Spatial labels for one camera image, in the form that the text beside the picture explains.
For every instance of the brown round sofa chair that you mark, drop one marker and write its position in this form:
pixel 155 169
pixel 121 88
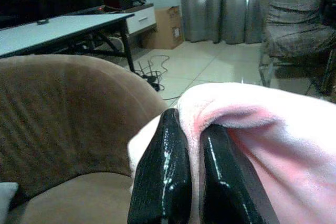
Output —
pixel 65 119

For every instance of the brown cardboard box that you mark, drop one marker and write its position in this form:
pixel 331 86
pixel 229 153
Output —
pixel 165 28

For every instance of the grey pillow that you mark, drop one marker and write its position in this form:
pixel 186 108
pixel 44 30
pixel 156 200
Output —
pixel 8 195

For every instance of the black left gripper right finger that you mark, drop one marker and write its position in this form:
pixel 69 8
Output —
pixel 228 182

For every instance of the white tv cabinet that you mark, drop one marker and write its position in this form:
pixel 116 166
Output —
pixel 141 18

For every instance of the chair with grey cover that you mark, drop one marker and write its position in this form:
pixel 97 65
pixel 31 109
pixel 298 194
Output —
pixel 299 16

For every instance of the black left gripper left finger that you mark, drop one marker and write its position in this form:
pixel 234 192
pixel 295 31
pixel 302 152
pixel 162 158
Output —
pixel 162 171

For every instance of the pink pillow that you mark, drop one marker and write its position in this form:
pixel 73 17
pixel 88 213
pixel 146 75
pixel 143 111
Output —
pixel 288 155

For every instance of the small dark object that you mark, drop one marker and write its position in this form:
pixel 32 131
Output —
pixel 43 22

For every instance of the grey curtain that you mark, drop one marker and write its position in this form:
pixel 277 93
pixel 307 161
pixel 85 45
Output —
pixel 215 6

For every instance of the white table with black legs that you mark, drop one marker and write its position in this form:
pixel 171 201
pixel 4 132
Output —
pixel 60 31

